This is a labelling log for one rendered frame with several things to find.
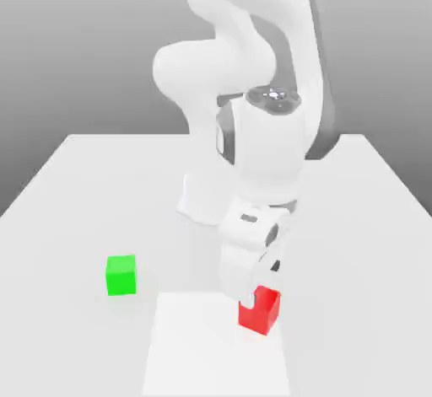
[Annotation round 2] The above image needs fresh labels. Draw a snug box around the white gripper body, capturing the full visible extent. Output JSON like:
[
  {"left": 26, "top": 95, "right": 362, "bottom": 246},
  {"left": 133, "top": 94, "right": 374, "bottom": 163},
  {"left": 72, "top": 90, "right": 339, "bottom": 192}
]
[{"left": 219, "top": 242, "right": 284, "bottom": 300}]

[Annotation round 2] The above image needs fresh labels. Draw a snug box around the small red cube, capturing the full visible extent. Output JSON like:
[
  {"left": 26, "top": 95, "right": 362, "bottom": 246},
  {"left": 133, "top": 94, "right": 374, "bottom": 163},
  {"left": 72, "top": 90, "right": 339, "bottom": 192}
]
[{"left": 237, "top": 285, "right": 282, "bottom": 336}]

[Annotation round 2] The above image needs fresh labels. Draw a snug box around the small green cube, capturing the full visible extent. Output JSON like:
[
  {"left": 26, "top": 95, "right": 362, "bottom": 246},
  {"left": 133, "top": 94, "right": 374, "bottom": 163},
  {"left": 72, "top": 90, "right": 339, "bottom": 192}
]
[{"left": 105, "top": 254, "right": 138, "bottom": 298}]

